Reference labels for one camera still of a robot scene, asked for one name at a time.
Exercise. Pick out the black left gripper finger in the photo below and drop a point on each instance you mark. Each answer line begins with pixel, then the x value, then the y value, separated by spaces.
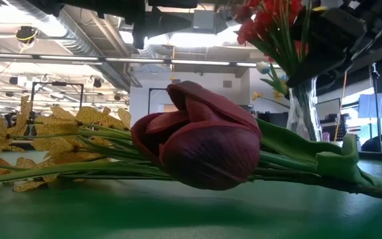
pixel 171 25
pixel 172 4

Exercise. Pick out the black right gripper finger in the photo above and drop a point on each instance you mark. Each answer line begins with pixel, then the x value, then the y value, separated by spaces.
pixel 317 71

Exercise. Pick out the clear glass vase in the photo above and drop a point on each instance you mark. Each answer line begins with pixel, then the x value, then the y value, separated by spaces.
pixel 305 113

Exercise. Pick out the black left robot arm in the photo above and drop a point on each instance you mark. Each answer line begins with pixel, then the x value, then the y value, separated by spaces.
pixel 95 5

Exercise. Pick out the white whiteboard panel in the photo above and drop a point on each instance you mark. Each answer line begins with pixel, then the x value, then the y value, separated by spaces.
pixel 328 111

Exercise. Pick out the long ceiling light bar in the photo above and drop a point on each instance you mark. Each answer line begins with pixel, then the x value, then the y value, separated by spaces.
pixel 197 62

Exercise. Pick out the black tripod light stand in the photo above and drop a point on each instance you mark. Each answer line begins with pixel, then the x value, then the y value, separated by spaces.
pixel 375 83

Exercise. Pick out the white softbox panel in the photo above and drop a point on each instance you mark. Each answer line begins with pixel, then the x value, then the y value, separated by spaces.
pixel 366 106

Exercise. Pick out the dark grey standing panel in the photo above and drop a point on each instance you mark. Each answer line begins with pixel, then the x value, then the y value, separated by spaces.
pixel 274 119

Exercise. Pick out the black perforated panel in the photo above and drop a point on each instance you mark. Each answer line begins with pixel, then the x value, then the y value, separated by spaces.
pixel 342 131

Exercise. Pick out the dark rounded background object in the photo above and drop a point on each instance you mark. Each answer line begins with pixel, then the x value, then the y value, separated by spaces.
pixel 381 146

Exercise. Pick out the green table mat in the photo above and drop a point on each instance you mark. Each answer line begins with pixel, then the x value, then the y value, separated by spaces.
pixel 191 219

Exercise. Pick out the black gantry frame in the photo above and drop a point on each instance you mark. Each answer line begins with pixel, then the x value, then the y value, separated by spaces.
pixel 58 83
pixel 156 89

